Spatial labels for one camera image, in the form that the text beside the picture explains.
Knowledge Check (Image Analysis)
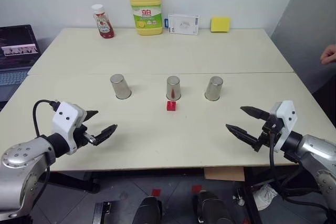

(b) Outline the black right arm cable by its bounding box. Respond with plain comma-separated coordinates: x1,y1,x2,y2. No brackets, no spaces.
268,129,321,200

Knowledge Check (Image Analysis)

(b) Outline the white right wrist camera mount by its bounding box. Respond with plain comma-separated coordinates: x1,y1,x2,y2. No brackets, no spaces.
269,100,298,153

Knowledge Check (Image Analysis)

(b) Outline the white product box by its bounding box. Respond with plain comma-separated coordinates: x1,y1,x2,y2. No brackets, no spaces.
164,13,201,36

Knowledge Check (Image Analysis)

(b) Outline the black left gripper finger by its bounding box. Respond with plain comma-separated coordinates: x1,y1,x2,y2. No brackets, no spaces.
84,110,99,123
91,124,118,146

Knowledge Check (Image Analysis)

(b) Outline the yellow dish soap jug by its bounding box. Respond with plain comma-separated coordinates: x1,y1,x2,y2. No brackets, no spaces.
121,0,164,36

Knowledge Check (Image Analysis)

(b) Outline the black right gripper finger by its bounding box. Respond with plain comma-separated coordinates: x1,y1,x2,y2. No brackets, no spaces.
240,106,271,121
225,124,263,153

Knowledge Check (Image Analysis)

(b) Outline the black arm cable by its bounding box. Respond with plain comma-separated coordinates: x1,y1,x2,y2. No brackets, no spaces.
268,129,321,200
32,99,59,137

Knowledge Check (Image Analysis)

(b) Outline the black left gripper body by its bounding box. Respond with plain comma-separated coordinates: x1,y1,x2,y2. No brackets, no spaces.
74,110,96,149

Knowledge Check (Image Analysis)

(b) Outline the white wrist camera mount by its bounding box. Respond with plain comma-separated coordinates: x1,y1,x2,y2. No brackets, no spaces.
51,101,84,156
269,100,298,153

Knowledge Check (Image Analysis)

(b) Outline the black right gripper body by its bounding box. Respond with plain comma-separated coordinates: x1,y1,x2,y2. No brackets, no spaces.
258,118,281,148

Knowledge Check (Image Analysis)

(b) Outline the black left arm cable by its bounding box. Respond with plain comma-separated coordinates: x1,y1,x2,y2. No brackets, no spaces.
32,99,59,137

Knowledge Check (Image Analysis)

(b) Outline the grey laptop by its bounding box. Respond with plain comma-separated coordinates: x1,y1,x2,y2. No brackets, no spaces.
0,24,41,102

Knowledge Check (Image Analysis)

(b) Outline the brown cardboard piece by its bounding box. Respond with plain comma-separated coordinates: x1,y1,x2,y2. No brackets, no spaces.
204,166,245,182

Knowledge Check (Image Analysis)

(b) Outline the steel cup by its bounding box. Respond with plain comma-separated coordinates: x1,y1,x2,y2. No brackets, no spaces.
110,73,132,100
204,76,224,102
165,76,182,101

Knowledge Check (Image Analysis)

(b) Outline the red ketchup bottle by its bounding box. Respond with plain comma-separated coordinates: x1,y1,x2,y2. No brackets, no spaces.
91,4,115,39

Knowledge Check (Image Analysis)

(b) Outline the yellow sponge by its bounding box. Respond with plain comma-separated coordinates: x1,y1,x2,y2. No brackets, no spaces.
211,17,231,33

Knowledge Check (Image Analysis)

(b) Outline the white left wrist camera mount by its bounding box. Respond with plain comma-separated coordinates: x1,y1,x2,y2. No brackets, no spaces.
51,101,84,156

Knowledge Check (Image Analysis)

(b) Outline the white sneaker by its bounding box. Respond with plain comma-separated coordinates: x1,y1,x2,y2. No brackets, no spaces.
252,183,278,211

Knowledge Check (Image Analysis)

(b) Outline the person's bare hand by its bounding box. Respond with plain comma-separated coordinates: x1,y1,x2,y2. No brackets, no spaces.
320,43,336,65

